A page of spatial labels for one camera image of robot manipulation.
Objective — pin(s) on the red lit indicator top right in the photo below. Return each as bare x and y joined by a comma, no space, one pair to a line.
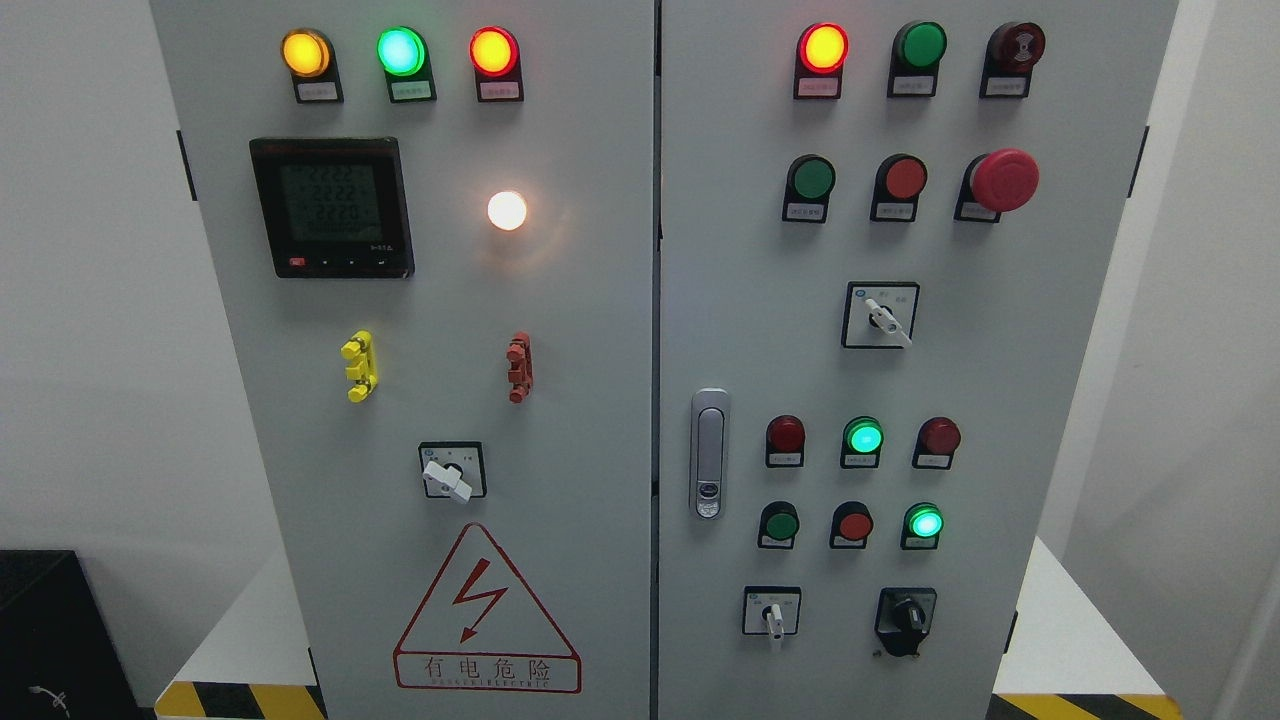
821,52

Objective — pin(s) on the dark red indicator light middle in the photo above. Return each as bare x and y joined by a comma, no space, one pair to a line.
785,439

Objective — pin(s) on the red terminal connector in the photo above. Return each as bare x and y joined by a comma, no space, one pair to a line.
519,373

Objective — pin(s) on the black digital power meter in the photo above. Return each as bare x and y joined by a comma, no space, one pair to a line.
334,207

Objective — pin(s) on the black rotary knob switch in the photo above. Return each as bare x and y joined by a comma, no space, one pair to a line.
904,618

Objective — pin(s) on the red push button lower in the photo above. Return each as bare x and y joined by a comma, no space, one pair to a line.
851,526

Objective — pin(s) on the white handle selector switch upper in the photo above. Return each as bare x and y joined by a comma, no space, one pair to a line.
879,314

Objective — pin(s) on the grey electrical cabinet left door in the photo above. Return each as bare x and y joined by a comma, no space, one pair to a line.
568,469

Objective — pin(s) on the green lit indicator middle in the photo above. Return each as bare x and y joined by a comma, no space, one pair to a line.
862,441

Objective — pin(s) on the white handle selector switch left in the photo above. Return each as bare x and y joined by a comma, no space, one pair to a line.
454,470

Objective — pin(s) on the white glowing indicator lamp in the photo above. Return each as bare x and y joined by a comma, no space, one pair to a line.
507,210

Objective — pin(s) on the red indicator light top left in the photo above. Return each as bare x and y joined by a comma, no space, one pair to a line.
496,57

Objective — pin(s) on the green indicator light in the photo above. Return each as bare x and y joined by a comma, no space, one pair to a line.
915,59
406,64

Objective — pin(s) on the silver cabinet door latch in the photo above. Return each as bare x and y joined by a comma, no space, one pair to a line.
710,411

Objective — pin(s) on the black box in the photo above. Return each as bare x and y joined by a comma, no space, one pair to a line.
57,658

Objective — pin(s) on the red indicator light middle right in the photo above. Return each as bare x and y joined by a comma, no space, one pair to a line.
936,444

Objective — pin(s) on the red push button upper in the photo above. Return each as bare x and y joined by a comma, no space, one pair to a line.
900,180

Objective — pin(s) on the green push button lower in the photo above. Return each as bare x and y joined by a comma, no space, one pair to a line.
778,526

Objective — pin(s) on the green indicator light top left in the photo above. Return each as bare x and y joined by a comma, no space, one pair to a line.
406,64

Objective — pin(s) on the green indicator light top right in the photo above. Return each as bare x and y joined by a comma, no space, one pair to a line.
915,59

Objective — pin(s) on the yellow terminal connector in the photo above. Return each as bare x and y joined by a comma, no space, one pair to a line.
361,366

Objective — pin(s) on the grey electrical cabinet right door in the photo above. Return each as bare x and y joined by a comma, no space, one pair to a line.
755,306

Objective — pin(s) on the white handle selector switch lower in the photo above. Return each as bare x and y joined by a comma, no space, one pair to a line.
772,612

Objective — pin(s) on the white platform with hazard stripes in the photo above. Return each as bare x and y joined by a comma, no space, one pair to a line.
1064,660

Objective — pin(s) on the green illuminated button lower right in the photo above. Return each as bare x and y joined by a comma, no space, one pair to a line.
922,525

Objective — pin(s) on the green push button upper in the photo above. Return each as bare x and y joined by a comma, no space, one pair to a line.
809,183

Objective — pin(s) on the grey electrical cabinet door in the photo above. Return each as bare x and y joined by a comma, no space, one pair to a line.
568,469
755,306

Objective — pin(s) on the red emergency stop mushroom button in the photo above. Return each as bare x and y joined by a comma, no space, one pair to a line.
996,183

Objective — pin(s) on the yellow indicator light top left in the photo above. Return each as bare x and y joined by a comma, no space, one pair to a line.
310,58

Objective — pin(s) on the red electric hazard warning sticker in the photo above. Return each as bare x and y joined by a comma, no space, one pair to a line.
480,627

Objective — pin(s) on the red push button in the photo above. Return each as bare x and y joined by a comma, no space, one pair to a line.
900,180
851,526

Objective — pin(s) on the green push button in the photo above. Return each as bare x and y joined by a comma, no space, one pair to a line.
809,183
778,526

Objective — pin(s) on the white handle selector switch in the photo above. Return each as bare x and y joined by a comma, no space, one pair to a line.
879,314
772,612
454,470

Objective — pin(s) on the dark red buzzer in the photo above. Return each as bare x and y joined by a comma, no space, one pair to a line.
1013,50

